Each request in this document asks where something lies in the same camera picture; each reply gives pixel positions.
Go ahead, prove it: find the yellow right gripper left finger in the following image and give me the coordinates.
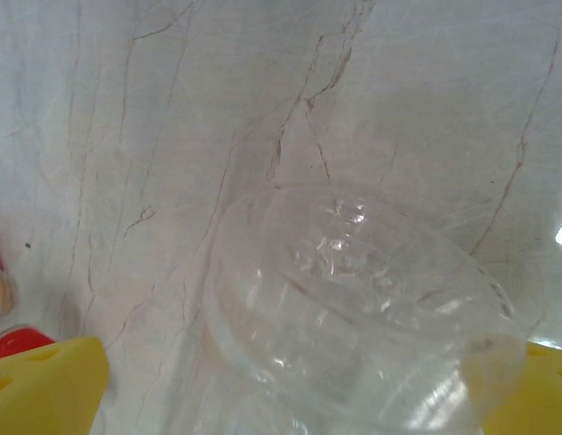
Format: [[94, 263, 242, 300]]
[[0, 335, 111, 435]]

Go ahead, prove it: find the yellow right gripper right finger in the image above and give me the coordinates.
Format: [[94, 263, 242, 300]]
[[482, 342, 562, 435]]

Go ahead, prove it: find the red label cola bottle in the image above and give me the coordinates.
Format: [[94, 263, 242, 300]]
[[0, 324, 53, 363]]

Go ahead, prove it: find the large clear plastic bottle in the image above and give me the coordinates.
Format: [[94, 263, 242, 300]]
[[162, 180, 529, 435]]

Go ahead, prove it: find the small bottle with tan cap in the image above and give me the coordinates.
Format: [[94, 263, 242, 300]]
[[0, 265, 20, 327]]

